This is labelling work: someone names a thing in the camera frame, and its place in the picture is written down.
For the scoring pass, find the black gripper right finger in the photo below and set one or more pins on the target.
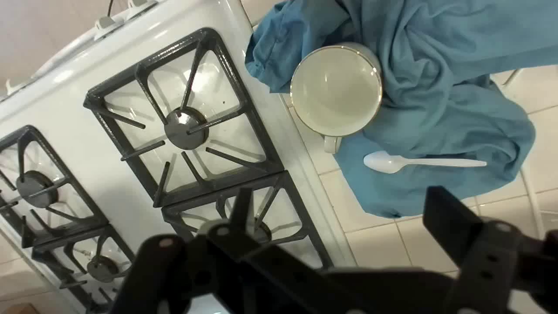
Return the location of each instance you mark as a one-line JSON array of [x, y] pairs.
[[498, 262]]

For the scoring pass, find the white gas stove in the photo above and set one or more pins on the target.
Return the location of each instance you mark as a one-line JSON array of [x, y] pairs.
[[75, 105]]

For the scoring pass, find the black round burner cap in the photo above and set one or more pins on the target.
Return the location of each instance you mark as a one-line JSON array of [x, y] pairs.
[[35, 187], [103, 269], [184, 128]]

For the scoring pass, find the white mug with print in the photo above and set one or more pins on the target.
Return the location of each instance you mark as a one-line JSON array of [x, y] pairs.
[[333, 89]]

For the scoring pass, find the black cast iron grate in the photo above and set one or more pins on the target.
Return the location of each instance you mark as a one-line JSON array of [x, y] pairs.
[[62, 229], [197, 192]]

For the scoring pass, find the blue cloth towel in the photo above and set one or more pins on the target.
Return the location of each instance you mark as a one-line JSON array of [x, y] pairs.
[[441, 105]]

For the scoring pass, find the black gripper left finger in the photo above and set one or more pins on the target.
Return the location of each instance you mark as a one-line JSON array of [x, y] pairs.
[[174, 272]]

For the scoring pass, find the white plastic spoon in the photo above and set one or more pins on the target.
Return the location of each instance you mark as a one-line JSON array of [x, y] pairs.
[[383, 162]]

